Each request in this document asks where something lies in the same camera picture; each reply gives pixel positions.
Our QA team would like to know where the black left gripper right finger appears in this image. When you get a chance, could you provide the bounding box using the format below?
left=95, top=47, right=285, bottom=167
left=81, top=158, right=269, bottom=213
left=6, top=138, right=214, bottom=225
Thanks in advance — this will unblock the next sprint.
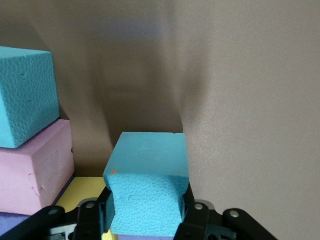
left=174, top=183, right=213, bottom=240

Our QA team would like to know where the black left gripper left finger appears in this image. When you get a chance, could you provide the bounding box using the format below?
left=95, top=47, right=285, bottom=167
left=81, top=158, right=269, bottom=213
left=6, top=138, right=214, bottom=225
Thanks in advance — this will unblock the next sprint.
left=77, top=187, right=116, bottom=240

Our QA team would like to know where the yellow foam cube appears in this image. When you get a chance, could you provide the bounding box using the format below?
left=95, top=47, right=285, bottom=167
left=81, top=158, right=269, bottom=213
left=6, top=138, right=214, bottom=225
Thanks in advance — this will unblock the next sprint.
left=55, top=176, right=119, bottom=240

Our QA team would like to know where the light blue foam cube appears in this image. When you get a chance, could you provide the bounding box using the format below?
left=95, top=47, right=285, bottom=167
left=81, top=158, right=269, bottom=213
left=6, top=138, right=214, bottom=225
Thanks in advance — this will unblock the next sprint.
left=102, top=131, right=190, bottom=237
left=0, top=46, right=61, bottom=150

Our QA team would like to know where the pink foam cube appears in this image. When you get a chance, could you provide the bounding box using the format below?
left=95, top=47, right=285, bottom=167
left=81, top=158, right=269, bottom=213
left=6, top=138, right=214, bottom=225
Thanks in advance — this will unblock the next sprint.
left=0, top=119, right=76, bottom=216

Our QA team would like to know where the brown table cover sheet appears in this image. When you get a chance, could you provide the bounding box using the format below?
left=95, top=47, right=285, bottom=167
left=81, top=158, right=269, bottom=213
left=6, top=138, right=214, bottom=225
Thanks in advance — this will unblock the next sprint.
left=0, top=0, right=320, bottom=240

